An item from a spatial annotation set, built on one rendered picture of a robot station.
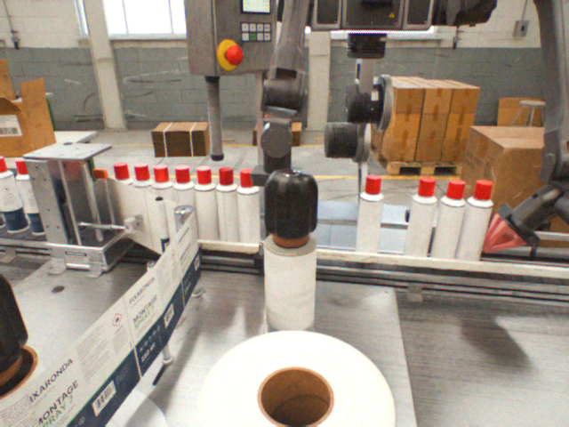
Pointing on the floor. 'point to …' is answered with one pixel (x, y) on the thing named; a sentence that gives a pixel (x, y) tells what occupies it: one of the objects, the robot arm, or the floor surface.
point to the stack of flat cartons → (181, 139)
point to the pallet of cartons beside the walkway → (426, 126)
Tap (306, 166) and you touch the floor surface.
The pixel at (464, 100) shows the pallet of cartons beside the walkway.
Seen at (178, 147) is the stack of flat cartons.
